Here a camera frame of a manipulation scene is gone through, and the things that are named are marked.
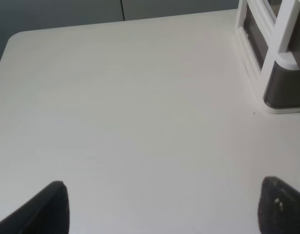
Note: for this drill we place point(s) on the brown translucent lower drawer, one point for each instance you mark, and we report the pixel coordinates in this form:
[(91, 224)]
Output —
[(283, 89)]

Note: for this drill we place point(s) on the white plastic drawer cabinet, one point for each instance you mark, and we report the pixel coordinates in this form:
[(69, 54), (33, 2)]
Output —
[(268, 37)]

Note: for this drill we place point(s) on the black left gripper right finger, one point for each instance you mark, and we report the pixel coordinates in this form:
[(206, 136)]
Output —
[(278, 208)]

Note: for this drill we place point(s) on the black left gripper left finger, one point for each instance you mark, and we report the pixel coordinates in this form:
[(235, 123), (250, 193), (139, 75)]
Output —
[(46, 213)]

